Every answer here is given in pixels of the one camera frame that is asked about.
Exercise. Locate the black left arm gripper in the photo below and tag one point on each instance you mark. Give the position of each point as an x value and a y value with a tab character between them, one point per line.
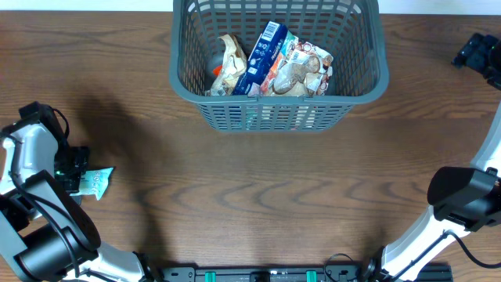
71	182

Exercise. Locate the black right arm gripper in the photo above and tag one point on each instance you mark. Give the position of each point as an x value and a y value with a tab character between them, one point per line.
470	52

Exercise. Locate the light blue wipes packet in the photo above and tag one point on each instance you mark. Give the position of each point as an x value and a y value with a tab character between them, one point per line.
94	182

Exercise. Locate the beige brown Pan snack bag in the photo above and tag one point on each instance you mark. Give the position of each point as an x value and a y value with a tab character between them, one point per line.
301	69

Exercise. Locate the colourful Kleenex tissue multipack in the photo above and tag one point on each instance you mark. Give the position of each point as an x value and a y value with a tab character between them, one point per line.
266	58

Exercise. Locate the orange yellow pasta packet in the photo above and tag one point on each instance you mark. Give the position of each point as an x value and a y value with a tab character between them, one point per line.
216	71

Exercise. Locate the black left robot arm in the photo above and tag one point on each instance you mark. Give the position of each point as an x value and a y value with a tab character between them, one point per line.
45	234

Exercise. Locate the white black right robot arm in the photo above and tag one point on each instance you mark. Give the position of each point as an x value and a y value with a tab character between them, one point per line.
460	202

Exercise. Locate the grey plastic basket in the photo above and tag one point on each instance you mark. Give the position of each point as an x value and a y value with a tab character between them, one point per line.
351	31

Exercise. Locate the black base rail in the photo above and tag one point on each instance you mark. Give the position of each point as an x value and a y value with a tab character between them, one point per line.
342	271

